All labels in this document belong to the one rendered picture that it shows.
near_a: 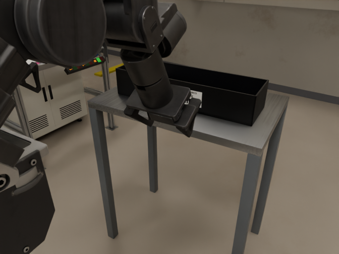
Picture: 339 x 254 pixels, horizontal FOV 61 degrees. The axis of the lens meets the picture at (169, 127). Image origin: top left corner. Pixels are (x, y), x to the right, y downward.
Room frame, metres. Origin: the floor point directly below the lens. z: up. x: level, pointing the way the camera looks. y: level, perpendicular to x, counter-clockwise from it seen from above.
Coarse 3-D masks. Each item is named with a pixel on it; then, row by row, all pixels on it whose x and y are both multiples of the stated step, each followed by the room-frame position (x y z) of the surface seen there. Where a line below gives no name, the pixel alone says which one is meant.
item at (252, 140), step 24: (96, 96) 1.10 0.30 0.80; (120, 96) 1.10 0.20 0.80; (288, 96) 1.10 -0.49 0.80; (96, 120) 1.04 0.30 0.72; (216, 120) 0.89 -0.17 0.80; (264, 120) 0.89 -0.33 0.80; (96, 144) 1.05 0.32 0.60; (240, 144) 0.75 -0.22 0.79; (264, 144) 0.74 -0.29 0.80; (264, 168) 1.09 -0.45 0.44; (264, 192) 1.08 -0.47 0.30; (240, 216) 0.73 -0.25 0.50; (240, 240) 0.72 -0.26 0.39
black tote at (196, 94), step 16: (176, 64) 1.18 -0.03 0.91; (128, 80) 1.10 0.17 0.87; (176, 80) 0.99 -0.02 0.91; (192, 80) 1.14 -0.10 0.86; (208, 80) 1.11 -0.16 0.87; (224, 80) 1.07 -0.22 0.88; (240, 80) 1.04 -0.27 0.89; (256, 80) 1.01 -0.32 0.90; (192, 96) 0.96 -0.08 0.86; (208, 96) 0.93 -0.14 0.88; (224, 96) 0.90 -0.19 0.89; (240, 96) 0.87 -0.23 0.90; (256, 96) 0.85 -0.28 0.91; (208, 112) 0.93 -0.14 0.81; (224, 112) 0.90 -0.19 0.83; (240, 112) 0.87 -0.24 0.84; (256, 112) 0.88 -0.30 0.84
